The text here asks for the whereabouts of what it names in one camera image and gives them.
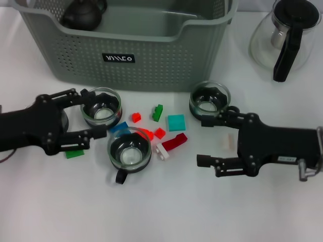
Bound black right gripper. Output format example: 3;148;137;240
196;109;320;178

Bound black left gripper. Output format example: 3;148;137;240
0;88;108;156

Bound pale translucent toy brick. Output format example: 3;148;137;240
222;133;237;152

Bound grey perforated storage bin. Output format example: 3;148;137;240
15;0;239;93

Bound green flat toy brick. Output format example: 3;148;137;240
65;148;85;159

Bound blue flat toy brick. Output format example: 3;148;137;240
109;121;129;134

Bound dark red long brick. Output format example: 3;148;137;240
161;133;189;152

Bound teal square toy plate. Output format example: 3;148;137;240
166;114;187;132

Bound white toy brick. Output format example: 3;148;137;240
155;143;170;161

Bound green stepped toy brick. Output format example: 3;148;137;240
152;103;164;123

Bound orange-red sloped toy brick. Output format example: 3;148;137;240
135;127;154;142

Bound metal right gripper connector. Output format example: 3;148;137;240
297;158;320;182

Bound black clay teapot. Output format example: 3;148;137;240
62;0;108;32

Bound glass teapot black handle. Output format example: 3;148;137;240
248;0;321;83

